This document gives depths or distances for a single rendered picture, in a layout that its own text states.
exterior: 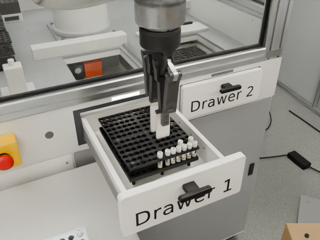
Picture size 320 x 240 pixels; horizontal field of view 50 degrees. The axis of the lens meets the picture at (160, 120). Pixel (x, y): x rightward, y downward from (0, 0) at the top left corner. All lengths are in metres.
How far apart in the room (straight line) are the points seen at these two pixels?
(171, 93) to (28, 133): 0.42
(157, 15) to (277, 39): 0.65
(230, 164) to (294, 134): 1.82
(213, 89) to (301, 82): 1.90
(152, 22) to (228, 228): 1.21
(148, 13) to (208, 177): 0.36
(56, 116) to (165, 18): 0.44
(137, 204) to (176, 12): 0.36
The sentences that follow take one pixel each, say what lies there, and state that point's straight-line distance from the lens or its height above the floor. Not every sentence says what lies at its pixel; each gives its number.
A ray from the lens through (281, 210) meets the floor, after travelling 1.98.
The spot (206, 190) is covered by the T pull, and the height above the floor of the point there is 0.91.
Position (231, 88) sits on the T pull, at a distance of 1.05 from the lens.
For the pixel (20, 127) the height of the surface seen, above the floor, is 0.92.
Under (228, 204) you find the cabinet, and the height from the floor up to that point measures 0.31.
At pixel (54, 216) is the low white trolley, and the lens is 0.88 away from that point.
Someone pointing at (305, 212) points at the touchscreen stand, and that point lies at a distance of 1.97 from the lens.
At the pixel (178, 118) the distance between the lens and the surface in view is 0.94.
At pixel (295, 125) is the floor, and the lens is 2.65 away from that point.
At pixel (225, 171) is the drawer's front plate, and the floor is 0.90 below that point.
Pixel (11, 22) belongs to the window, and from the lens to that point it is 0.82.
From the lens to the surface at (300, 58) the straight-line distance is 2.89.
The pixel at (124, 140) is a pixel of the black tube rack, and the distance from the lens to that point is 0.84.
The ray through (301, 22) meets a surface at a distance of 2.86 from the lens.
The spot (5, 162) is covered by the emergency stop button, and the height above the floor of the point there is 0.88.
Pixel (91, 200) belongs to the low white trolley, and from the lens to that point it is 0.90.
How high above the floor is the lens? 1.41
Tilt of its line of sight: 34 degrees down
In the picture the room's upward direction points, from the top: straight up
